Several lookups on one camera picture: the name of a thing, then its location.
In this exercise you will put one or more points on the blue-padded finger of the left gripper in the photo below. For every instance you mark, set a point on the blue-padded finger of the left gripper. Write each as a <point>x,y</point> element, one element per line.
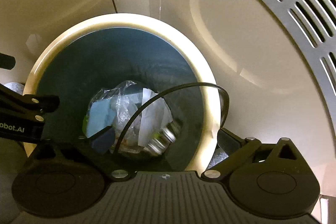
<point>7,62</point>

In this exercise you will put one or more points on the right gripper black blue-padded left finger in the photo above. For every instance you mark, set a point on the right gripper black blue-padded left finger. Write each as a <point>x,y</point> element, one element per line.
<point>90,152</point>

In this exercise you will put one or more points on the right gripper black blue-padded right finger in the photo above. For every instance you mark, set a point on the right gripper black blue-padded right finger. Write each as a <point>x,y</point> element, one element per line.
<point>239,151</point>

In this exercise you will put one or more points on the green white snack bag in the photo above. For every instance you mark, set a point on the green white snack bag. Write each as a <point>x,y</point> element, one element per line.
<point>84,125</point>

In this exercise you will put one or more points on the white tissue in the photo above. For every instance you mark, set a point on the white tissue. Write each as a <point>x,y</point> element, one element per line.
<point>153,118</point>

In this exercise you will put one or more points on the blue trash bin white rim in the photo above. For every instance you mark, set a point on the blue trash bin white rim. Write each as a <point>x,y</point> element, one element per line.
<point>106,50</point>

